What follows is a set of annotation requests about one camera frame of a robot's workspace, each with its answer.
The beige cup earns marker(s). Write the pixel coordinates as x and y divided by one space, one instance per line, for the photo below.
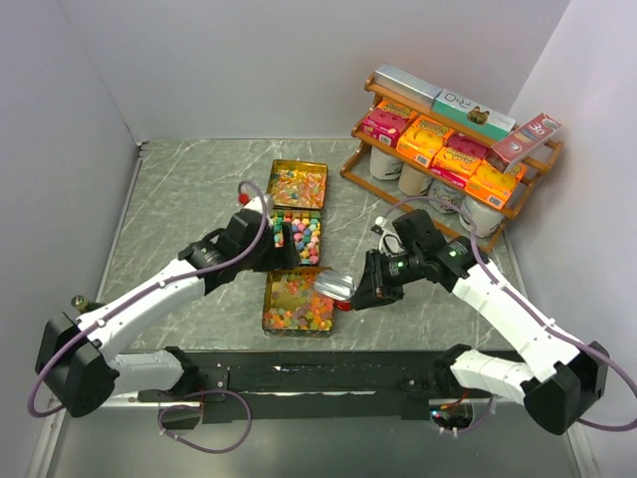
413 182

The red jar lid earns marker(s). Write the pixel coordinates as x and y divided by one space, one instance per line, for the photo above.
344 306

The silver metal scoop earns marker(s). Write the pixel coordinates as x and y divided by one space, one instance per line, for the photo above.
335 285

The wooden two-tier shelf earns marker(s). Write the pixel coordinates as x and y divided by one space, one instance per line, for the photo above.
538 163

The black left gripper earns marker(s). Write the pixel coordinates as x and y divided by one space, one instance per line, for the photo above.
280 258

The monkey print cup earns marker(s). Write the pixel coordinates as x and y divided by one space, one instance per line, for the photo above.
445 199

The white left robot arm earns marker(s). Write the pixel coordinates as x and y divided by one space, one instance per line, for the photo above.
83 362

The teal cat box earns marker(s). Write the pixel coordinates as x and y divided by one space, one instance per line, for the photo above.
477 117

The red long box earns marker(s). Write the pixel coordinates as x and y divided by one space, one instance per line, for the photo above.
522 141

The gold tin of stick candies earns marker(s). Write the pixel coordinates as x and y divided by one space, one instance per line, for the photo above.
298 184

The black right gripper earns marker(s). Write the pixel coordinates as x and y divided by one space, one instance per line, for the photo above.
374 289

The silver long box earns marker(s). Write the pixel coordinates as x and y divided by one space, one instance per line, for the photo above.
406 85

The gold tin of gummy candies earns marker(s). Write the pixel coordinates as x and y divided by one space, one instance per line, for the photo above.
293 308

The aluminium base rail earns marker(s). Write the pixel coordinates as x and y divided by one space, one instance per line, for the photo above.
123 399

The orange yellow sponge box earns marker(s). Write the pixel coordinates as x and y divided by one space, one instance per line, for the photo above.
493 187

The white printed cup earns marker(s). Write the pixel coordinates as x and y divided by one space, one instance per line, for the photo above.
475 215

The pink orange sponge box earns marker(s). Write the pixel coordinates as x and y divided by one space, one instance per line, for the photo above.
458 159

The green champagne bottle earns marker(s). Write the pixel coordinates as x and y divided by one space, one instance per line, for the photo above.
84 305

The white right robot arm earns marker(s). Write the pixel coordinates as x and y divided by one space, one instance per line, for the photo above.
558 377

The gold tin of star candies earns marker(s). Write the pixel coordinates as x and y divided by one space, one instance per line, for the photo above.
306 227

